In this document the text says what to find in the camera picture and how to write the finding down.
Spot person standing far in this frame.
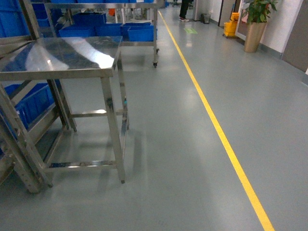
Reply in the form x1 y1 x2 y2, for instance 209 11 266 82
179 0 191 22

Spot stainless steel table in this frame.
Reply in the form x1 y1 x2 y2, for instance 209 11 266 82
0 36 129 183

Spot plant in gold pot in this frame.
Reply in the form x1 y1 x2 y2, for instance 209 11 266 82
243 0 278 53

